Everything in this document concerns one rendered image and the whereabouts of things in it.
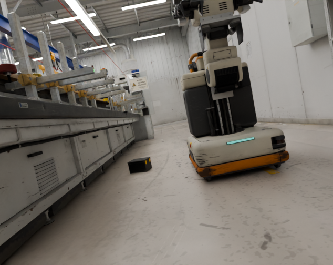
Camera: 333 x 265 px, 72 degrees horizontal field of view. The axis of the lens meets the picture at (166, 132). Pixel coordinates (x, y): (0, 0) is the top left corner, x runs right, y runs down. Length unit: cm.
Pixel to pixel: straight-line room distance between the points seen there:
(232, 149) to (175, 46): 1144
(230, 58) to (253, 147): 62
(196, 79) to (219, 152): 64
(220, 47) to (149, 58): 1100
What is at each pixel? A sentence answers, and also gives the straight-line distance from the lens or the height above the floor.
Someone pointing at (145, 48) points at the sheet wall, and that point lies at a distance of 1281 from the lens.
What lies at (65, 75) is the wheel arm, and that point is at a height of 80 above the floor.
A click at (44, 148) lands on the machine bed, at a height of 46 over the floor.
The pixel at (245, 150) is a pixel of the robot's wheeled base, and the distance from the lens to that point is 162.
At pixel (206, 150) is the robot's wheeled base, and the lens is 156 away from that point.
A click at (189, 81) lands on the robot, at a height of 75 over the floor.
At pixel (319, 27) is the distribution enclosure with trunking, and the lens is 325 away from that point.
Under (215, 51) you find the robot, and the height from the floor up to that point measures 87.
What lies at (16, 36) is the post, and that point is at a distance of 135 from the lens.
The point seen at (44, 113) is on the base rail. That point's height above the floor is 64.
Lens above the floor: 51
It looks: 4 degrees down
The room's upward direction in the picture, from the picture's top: 11 degrees counter-clockwise
